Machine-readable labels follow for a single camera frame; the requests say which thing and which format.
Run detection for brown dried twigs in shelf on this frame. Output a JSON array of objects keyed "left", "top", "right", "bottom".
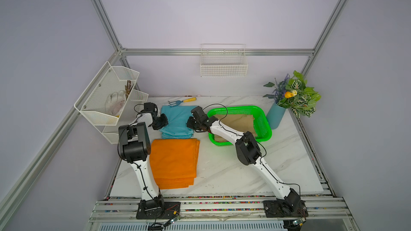
[{"left": 125, "top": 80, "right": 132, "bottom": 99}]

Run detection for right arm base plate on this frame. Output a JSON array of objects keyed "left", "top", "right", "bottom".
[{"left": 263, "top": 200, "right": 308, "bottom": 218}]

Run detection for beige pants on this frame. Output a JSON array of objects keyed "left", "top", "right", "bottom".
[{"left": 209, "top": 114, "right": 257, "bottom": 146}]

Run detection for clear plastic bag in shelf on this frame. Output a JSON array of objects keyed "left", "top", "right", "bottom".
[{"left": 105, "top": 90, "right": 126, "bottom": 117}]

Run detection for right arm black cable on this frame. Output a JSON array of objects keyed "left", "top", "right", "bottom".
[{"left": 201, "top": 103, "right": 302, "bottom": 200}]

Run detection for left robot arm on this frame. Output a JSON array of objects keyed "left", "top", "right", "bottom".
[{"left": 117, "top": 102, "right": 168, "bottom": 207}]

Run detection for orange pants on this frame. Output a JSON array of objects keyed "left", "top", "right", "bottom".
[{"left": 149, "top": 139, "right": 200, "bottom": 190}]

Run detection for white wire wall basket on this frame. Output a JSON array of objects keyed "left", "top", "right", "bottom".
[{"left": 200, "top": 44, "right": 248, "bottom": 78}]

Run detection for teal pants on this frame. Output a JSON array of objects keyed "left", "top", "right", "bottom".
[{"left": 160, "top": 105, "right": 195, "bottom": 139}]

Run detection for white mesh lower shelf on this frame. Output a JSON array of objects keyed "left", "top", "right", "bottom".
[{"left": 102, "top": 89, "right": 149, "bottom": 144}]

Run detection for aluminium frame rails front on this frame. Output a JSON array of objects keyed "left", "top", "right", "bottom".
[{"left": 85, "top": 195, "right": 359, "bottom": 231}]

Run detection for artificial plant bouquet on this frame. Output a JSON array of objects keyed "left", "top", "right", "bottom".
[{"left": 263, "top": 71, "right": 321, "bottom": 119}]

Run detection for small garden fork yellow handle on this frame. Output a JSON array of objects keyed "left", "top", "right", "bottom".
[{"left": 168, "top": 97, "right": 197, "bottom": 107}]

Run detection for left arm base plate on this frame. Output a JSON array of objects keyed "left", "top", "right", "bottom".
[{"left": 136, "top": 200, "right": 181, "bottom": 220}]

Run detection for green plastic basket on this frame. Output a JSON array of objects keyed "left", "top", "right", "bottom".
[{"left": 207, "top": 105, "right": 272, "bottom": 142}]

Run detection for teal vase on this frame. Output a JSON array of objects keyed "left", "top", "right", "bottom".
[{"left": 266, "top": 104, "right": 286, "bottom": 129}]

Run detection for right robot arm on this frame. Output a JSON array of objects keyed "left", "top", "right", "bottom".
[{"left": 187, "top": 107, "right": 304, "bottom": 215}]

